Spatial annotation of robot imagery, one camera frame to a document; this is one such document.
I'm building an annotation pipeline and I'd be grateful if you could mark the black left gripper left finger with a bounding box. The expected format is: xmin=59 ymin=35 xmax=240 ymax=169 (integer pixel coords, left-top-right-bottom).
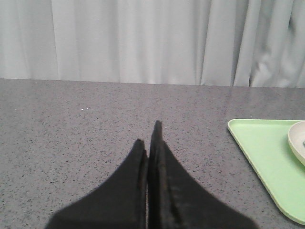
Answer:
xmin=46 ymin=139 xmax=148 ymax=229

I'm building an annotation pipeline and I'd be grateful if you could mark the light green serving tray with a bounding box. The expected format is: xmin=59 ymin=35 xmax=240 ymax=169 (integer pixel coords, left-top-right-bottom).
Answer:
xmin=228 ymin=119 xmax=305 ymax=225

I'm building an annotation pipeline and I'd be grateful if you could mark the beige round plate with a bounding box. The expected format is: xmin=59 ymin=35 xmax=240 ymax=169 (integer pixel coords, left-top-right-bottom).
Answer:
xmin=288 ymin=121 xmax=305 ymax=166

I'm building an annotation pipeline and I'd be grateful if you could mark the white curtain backdrop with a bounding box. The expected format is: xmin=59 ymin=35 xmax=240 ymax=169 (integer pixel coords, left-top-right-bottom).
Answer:
xmin=0 ymin=0 xmax=305 ymax=88

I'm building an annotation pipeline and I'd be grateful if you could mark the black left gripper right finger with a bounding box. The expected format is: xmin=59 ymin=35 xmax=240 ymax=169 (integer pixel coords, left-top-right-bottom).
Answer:
xmin=148 ymin=121 xmax=255 ymax=229

